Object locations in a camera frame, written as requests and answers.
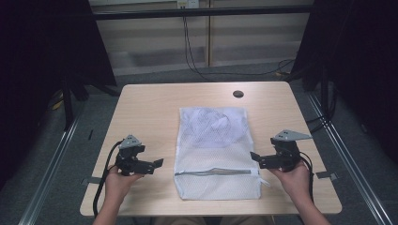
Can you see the pale lavender garment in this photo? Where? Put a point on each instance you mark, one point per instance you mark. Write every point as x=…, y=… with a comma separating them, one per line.
x=212, y=128

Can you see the person's left hand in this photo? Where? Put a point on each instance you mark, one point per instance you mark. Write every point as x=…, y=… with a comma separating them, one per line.
x=120, y=184

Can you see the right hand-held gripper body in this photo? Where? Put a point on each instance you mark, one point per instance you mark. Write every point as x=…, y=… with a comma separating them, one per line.
x=283, y=153

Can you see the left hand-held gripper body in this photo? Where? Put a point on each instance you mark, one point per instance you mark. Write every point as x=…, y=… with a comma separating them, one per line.
x=130, y=156

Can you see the black curtain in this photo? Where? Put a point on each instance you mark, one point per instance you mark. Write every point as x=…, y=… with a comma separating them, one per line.
x=359, y=68
x=37, y=62

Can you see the aluminium floor rail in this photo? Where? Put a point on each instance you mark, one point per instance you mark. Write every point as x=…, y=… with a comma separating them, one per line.
x=353, y=168
x=47, y=178

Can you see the grey tape strip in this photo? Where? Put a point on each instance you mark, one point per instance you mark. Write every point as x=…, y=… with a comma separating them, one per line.
x=327, y=175
x=92, y=180

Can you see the white mesh laundry bag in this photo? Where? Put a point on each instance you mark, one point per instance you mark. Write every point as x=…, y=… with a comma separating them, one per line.
x=216, y=175

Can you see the person's right hand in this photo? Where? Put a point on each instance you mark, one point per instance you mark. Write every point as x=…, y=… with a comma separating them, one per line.
x=292, y=182

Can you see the white wall socket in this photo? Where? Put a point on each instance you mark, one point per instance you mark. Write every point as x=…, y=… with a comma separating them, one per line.
x=187, y=3

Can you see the black metal stand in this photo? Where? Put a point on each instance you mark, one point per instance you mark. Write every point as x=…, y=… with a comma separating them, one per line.
x=67, y=106

